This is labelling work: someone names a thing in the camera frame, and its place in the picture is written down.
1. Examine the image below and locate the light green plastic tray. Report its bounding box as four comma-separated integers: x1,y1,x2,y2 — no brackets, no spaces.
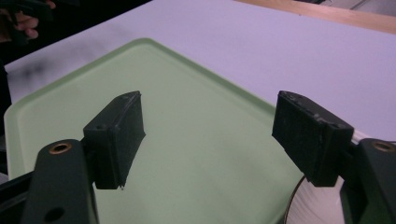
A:
3,37,304,224

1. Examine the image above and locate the white plate with dark rim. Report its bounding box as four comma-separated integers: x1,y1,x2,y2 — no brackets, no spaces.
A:
283,130,370,224

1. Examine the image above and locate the wooden table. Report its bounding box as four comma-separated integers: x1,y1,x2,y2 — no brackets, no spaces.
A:
234,0,396,35

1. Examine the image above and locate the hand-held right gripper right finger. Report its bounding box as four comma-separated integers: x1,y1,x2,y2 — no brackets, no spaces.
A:
271,90,355,188

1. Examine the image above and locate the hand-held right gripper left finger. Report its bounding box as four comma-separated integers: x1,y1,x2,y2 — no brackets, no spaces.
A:
82,91,147,190

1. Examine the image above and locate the pale lilac table board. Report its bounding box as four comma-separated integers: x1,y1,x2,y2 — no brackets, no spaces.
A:
4,0,396,143

